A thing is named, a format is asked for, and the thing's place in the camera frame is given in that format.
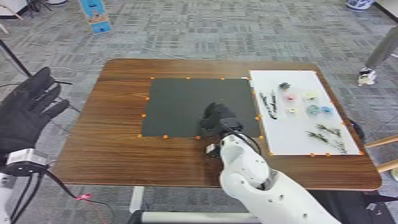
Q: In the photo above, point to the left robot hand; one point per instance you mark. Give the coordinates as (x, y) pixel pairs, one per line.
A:
(23, 113)

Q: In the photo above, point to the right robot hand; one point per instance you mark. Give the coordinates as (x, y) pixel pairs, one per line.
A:
(213, 115)

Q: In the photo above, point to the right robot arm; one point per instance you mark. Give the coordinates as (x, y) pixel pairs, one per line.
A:
(251, 175)

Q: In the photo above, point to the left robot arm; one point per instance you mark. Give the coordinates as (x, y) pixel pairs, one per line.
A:
(23, 160)

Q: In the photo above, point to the dark mat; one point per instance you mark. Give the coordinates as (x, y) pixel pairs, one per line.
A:
(188, 106)

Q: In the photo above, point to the dark sprig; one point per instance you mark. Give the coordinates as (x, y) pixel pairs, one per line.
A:
(267, 105)
(274, 100)

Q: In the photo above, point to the white flower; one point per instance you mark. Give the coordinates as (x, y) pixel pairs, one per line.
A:
(291, 110)

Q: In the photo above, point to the pink flower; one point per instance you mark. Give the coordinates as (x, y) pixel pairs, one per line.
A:
(290, 97)

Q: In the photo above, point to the dark flower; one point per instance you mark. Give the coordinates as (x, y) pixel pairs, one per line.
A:
(284, 85)

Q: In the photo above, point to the white sheet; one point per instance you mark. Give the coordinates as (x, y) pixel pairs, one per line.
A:
(295, 140)

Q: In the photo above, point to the black stand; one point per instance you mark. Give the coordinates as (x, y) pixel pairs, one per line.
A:
(14, 58)

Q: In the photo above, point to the green flower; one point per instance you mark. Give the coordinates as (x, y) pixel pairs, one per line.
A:
(313, 109)

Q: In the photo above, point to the yellow flower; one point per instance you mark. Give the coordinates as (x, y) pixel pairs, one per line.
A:
(311, 96)

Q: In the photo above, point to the green sprig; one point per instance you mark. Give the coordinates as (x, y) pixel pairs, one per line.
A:
(339, 147)
(318, 136)
(329, 130)

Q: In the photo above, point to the blue flower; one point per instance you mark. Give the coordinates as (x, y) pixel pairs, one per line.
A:
(327, 109)

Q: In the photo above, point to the pale grey bar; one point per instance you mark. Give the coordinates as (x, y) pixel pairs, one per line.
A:
(201, 218)

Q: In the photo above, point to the wooden chair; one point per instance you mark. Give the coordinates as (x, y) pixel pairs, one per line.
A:
(384, 156)

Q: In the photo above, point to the blue standing sign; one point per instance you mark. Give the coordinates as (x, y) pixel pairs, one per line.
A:
(96, 15)

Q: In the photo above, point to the person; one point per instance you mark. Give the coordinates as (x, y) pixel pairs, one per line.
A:
(378, 53)

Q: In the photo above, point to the blue and white vase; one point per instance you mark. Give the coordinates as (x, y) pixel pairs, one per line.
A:
(359, 4)

